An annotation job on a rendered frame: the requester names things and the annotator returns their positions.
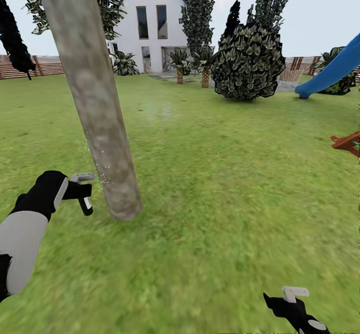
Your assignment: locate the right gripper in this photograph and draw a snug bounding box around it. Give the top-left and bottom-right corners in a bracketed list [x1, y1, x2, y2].
[263, 294, 306, 323]

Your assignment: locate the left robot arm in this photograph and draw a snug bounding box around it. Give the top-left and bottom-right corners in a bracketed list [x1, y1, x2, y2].
[0, 171, 97, 302]

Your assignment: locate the pesticide atomizer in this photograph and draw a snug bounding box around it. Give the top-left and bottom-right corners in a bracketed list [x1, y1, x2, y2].
[78, 197, 94, 216]

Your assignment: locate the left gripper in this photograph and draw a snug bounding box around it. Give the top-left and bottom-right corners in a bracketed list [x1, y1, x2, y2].
[62, 182, 92, 200]

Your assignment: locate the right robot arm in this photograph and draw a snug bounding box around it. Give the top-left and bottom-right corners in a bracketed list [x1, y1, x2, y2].
[263, 286, 329, 334]

